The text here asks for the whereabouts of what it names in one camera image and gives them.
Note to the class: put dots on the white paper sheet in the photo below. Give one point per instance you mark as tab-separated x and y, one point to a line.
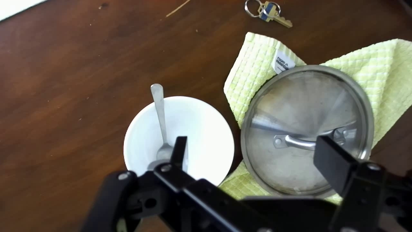
13	7

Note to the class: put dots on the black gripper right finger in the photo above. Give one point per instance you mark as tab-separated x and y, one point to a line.
335	163

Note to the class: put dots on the white ceramic bowl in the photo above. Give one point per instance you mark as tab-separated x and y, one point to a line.
201	129

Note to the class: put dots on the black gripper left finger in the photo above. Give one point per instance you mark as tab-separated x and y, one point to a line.
181	150

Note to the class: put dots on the light green dish cloth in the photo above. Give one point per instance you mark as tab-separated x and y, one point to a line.
253	69

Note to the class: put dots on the thin wooden stick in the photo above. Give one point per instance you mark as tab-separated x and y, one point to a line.
178	8

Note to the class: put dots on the silver metal spoon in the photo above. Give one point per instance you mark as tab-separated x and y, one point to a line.
161	116

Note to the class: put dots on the steel pot lid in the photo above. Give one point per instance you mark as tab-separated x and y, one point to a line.
300	107

